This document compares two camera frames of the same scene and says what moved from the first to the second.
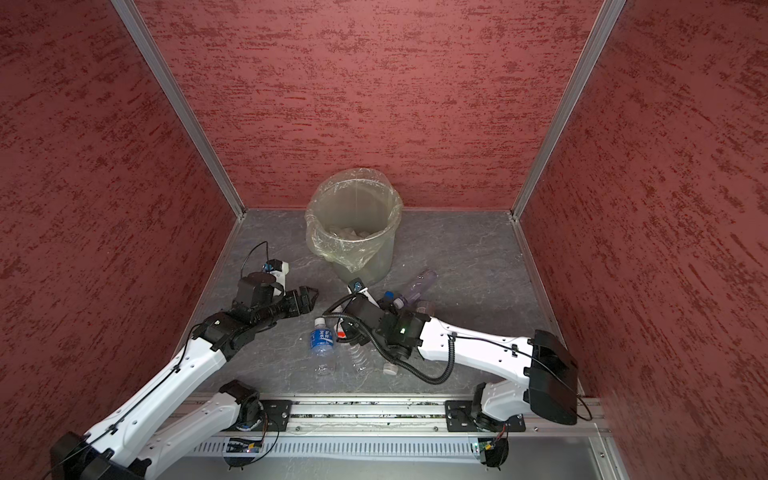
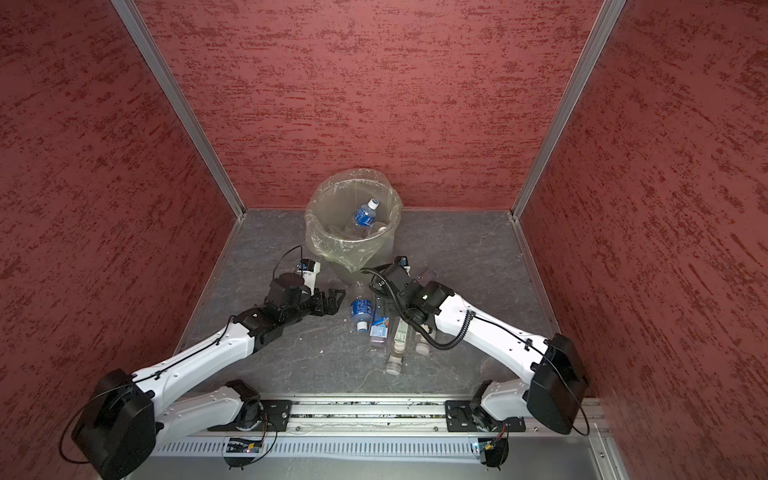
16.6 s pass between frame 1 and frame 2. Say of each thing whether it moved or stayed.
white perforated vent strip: stayed
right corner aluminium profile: stayed
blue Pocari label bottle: moved
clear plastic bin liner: stayed
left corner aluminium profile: stayed
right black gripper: moved
